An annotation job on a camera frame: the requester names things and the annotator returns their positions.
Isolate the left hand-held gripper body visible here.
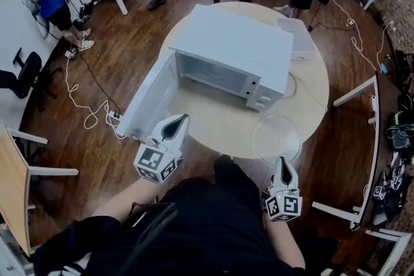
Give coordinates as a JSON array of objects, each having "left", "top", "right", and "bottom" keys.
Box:
[{"left": 133, "top": 138, "right": 183, "bottom": 184}]

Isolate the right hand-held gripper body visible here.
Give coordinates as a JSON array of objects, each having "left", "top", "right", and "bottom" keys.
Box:
[{"left": 265, "top": 190, "right": 303, "bottom": 222}]

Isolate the round glass turntable plate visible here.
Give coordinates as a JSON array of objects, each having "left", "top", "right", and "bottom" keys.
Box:
[{"left": 252, "top": 114, "right": 303, "bottom": 165}]

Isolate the white microwave oven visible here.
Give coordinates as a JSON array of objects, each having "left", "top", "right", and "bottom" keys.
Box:
[{"left": 115, "top": 3, "right": 294, "bottom": 142}]

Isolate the person's right forearm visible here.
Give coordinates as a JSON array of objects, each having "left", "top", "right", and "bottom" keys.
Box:
[{"left": 263, "top": 216, "right": 307, "bottom": 269}]

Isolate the person's left forearm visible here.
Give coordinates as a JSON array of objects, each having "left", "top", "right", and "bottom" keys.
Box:
[{"left": 92, "top": 176, "right": 169, "bottom": 220}]

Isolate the person's black clothing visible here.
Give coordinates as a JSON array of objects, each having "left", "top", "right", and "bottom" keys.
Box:
[{"left": 32, "top": 154, "right": 337, "bottom": 276}]

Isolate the pile of spare hand-held grippers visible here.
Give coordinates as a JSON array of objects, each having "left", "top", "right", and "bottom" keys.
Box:
[{"left": 371, "top": 158, "right": 410, "bottom": 227}]

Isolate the dark desk with white legs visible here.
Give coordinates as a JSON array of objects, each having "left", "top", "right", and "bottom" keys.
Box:
[{"left": 312, "top": 74, "right": 414, "bottom": 237}]

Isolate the black backpack with green trim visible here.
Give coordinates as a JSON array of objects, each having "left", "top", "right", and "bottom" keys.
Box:
[{"left": 386, "top": 109, "right": 414, "bottom": 149}]

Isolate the black office chair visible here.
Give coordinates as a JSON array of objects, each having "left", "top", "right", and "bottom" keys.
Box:
[{"left": 0, "top": 47, "right": 64, "bottom": 112}]

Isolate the white storage box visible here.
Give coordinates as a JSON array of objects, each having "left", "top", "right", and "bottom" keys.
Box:
[{"left": 276, "top": 17, "right": 320, "bottom": 61}]

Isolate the black floor cable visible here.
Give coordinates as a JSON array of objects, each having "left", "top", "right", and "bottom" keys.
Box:
[{"left": 79, "top": 53, "right": 120, "bottom": 112}]

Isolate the white microwave power cable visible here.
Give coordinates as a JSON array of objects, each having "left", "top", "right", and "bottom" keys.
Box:
[{"left": 284, "top": 70, "right": 328, "bottom": 112}]

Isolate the white floor cable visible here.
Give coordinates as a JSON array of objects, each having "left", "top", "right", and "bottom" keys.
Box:
[
  {"left": 329, "top": 0, "right": 394, "bottom": 72},
  {"left": 64, "top": 48, "right": 129, "bottom": 140}
]

